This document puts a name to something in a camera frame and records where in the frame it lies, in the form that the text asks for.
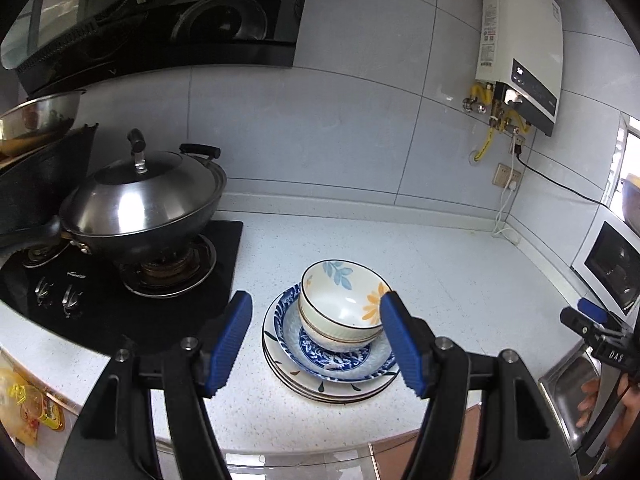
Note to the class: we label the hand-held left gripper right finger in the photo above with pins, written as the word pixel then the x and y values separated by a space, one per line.
pixel 400 345

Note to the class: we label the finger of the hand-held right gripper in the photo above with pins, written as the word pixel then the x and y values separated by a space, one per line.
pixel 580 325
pixel 592 309

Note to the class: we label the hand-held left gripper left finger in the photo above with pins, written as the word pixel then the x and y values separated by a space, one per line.
pixel 230 340

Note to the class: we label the blue patterned deep plate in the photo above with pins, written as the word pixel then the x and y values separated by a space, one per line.
pixel 345 365

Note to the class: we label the white floral bowl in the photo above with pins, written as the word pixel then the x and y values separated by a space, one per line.
pixel 340 300
pixel 340 342

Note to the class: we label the white plate black stripes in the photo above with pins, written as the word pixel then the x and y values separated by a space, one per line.
pixel 310 384

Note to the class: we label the person's right hand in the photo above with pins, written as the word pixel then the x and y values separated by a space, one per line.
pixel 586 405

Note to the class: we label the white microwave oven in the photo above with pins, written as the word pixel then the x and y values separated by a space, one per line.
pixel 607 260

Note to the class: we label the stainless steel sink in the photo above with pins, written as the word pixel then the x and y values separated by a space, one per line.
pixel 565 385

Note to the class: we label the round gas burner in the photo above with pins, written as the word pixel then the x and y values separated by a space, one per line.
pixel 40 257
pixel 195 270

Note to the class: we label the black steel wok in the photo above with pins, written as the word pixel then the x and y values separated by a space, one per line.
pixel 150 240

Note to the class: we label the black glass gas cooktop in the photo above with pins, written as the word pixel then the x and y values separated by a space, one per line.
pixel 100 320

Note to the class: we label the metal cooktop knob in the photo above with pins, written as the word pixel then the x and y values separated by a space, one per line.
pixel 72 300
pixel 44 291

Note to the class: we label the window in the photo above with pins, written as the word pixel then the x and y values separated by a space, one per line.
pixel 627 150

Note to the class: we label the steel wok lid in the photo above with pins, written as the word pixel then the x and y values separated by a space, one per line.
pixel 140 200

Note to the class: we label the yellow plastic packet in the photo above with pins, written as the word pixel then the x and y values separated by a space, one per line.
pixel 30 400

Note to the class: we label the black pot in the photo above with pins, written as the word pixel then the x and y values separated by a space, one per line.
pixel 45 180

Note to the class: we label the white water heater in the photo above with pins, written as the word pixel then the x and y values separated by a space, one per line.
pixel 520 35

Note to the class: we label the stainless steel bowl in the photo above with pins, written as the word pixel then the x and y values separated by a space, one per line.
pixel 40 115

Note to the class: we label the black range hood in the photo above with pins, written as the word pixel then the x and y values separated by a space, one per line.
pixel 150 25

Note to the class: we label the beige wall outlet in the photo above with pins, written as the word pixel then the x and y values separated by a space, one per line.
pixel 502 175

